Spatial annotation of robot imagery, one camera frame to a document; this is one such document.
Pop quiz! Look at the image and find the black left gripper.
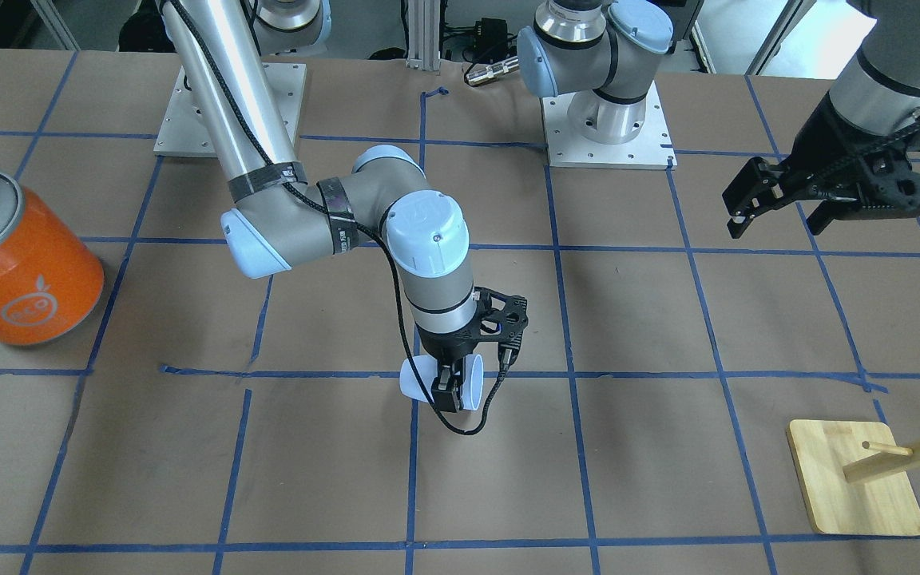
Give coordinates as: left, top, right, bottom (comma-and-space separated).
722, 96, 920, 239

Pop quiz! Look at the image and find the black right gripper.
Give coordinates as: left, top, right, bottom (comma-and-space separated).
418, 287, 527, 414

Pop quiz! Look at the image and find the light blue plastic cup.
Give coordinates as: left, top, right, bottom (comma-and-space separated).
399, 354, 483, 414

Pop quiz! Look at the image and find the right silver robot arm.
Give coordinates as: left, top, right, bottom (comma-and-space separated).
157, 1, 527, 414

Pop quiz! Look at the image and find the wooden cup rack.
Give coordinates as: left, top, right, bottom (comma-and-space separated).
785, 418, 920, 537

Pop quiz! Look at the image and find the orange can with silver lid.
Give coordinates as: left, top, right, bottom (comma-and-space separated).
0, 171, 105, 347

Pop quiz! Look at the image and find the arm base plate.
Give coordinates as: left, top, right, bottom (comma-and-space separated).
541, 83, 678, 170
153, 64, 307, 159

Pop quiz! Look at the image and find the aluminium frame post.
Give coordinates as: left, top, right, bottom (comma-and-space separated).
404, 0, 442, 75

